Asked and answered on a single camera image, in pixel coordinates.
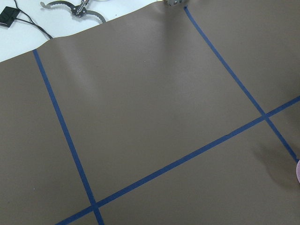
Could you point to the small black usb hub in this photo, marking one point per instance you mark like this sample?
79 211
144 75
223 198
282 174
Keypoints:
8 16

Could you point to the pink mesh pen holder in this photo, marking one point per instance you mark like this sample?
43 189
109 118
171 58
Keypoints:
298 171

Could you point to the aluminium frame post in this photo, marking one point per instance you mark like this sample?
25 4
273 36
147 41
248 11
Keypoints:
173 2

